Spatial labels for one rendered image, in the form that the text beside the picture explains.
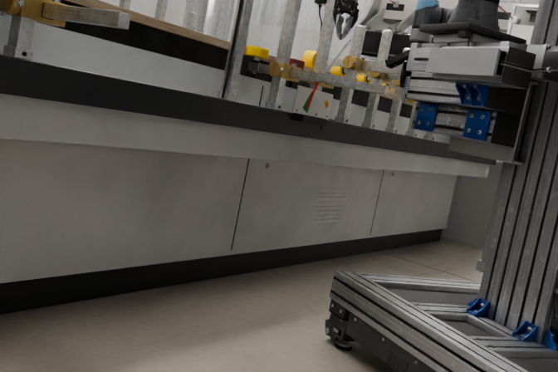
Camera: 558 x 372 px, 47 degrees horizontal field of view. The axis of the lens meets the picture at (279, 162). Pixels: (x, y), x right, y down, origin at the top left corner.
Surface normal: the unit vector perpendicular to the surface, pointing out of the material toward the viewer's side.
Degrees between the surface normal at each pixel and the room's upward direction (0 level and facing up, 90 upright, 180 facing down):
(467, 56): 90
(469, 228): 90
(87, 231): 90
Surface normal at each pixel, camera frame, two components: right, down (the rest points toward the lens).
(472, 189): -0.55, -0.04
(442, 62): -0.89, -0.14
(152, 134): 0.81, 0.21
